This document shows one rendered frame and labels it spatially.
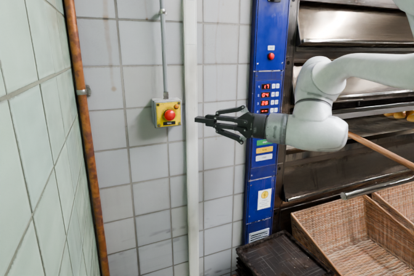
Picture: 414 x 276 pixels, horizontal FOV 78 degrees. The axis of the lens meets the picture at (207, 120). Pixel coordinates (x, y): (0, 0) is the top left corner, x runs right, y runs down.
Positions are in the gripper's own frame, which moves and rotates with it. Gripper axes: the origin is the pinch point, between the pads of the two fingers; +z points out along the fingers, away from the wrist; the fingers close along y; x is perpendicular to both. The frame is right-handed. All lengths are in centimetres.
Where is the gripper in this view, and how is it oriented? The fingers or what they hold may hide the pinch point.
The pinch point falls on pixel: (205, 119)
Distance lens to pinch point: 84.1
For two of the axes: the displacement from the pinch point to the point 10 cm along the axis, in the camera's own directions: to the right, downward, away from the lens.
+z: -9.2, -1.1, 3.9
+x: 4.0, -2.4, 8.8
